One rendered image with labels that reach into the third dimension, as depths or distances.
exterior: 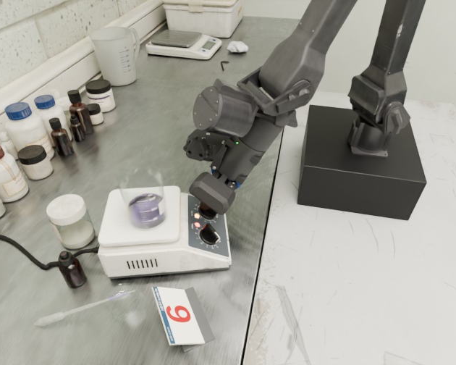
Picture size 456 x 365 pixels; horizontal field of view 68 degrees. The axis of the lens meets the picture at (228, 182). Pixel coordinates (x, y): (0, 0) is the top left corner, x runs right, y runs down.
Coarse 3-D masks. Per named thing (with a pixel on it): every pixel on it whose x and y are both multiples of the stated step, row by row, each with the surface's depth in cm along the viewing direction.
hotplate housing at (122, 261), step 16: (176, 240) 52; (112, 256) 51; (128, 256) 51; (144, 256) 51; (160, 256) 52; (176, 256) 52; (192, 256) 52; (208, 256) 53; (224, 256) 54; (112, 272) 53; (128, 272) 53; (144, 272) 54; (160, 272) 54; (176, 272) 55
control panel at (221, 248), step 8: (192, 200) 60; (192, 208) 58; (192, 216) 57; (200, 216) 58; (216, 216) 60; (192, 224) 56; (200, 224) 57; (216, 224) 59; (224, 224) 60; (192, 232) 54; (224, 232) 58; (192, 240) 53; (200, 240) 54; (224, 240) 57; (200, 248) 53; (208, 248) 54; (216, 248) 54; (224, 248) 55
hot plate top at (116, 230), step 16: (112, 192) 58; (176, 192) 58; (112, 208) 55; (176, 208) 55; (112, 224) 52; (128, 224) 52; (176, 224) 52; (112, 240) 50; (128, 240) 50; (144, 240) 50; (160, 240) 50
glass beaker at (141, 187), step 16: (128, 176) 50; (144, 176) 52; (160, 176) 50; (128, 192) 46; (144, 192) 46; (160, 192) 48; (128, 208) 49; (144, 208) 48; (160, 208) 50; (144, 224) 50; (160, 224) 51
